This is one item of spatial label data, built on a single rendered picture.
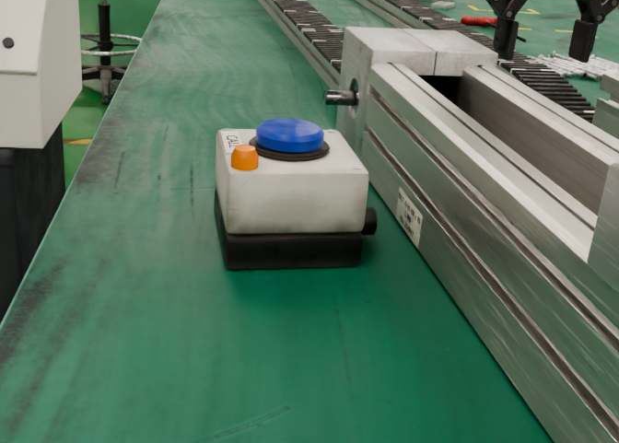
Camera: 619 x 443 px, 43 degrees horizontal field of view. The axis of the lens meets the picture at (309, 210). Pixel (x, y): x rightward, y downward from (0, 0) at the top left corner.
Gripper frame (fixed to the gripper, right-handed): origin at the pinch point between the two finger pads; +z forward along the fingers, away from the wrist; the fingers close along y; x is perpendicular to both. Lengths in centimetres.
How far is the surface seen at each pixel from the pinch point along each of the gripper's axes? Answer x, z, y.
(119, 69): -295, 74, 52
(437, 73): 19.5, -1.6, 18.7
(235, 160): 35.0, -0.2, 35.6
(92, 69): -294, 74, 64
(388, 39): 15.4, -3.2, 21.6
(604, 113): 21.0, 0.9, 5.0
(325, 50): -8.4, 2.8, 21.0
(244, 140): 30.1, 0.3, 34.5
